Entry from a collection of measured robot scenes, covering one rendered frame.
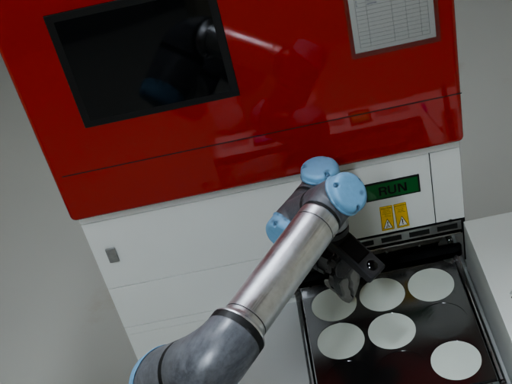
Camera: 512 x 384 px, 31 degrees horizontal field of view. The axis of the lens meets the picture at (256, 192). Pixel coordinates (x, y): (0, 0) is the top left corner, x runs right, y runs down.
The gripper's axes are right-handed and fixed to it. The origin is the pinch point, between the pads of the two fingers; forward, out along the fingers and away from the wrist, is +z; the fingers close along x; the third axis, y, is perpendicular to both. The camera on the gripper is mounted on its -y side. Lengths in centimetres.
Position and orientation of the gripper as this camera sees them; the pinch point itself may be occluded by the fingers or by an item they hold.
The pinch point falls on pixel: (351, 299)
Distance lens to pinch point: 196.0
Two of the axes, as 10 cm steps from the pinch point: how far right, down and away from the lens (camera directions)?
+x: -6.9, 5.5, -4.7
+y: -7.0, -3.3, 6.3
